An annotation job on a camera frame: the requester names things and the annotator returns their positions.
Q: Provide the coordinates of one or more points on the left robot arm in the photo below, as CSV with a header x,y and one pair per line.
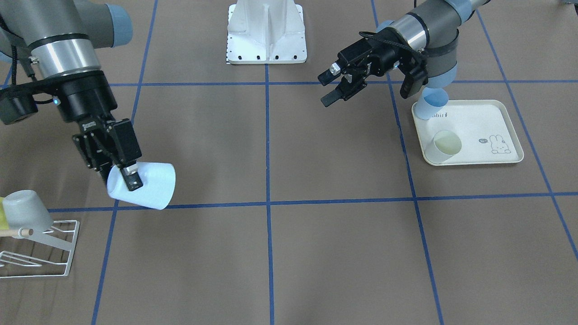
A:
x,y
421,44

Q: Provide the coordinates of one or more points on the grey plastic cup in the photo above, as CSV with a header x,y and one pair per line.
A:
x,y
25,209

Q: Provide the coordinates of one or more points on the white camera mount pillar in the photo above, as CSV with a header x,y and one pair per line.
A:
x,y
266,32

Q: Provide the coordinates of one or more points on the light blue plastic cup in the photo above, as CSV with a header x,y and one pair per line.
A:
x,y
158,185

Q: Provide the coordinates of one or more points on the white wire cup rack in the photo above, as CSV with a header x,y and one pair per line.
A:
x,y
33,254

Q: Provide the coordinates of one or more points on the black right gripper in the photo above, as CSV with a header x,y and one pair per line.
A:
x,y
85,100

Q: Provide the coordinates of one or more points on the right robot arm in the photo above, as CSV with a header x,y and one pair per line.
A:
x,y
52,45

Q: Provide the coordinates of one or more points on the pale green plastic cup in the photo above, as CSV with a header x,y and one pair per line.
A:
x,y
447,143

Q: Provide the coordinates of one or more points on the yellow plastic cup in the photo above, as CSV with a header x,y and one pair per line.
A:
x,y
3,219

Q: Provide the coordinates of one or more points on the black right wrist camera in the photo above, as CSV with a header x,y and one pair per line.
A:
x,y
16,104

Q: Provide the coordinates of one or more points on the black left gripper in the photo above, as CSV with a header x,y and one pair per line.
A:
x,y
382,60

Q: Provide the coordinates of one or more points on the cream plastic tray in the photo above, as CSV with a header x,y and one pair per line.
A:
x,y
484,126

